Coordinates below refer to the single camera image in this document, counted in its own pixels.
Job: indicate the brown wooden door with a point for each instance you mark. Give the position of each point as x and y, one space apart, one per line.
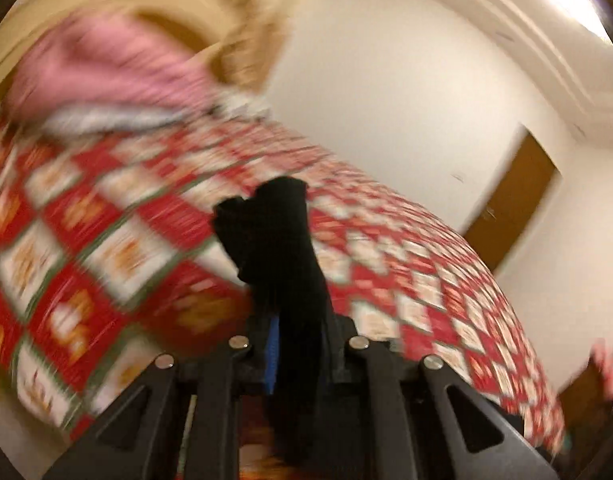
516 195

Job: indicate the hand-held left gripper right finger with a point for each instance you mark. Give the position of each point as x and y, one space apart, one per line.
376 390

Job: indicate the beige floral curtain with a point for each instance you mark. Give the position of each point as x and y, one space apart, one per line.
256 35

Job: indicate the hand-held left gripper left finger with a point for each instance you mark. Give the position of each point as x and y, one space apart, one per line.
272 360

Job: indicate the folded floral quilt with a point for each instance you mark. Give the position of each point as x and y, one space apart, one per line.
136 117

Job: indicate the folded pink quilt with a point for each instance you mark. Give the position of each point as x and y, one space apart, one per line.
111 70

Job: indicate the cream wooden headboard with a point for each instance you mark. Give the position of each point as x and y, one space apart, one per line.
46 10

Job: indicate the black pants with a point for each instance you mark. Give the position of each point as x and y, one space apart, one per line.
281 270

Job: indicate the red checkered printed bedspread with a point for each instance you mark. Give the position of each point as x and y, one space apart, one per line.
136 220

